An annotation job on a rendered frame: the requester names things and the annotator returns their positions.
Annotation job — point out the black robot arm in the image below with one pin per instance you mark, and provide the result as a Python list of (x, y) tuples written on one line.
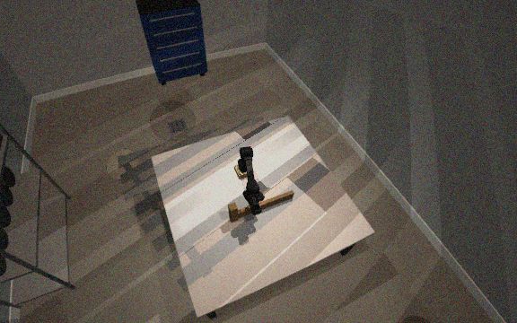
[(245, 164)]

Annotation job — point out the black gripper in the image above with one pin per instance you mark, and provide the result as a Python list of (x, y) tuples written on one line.
[(254, 212)]

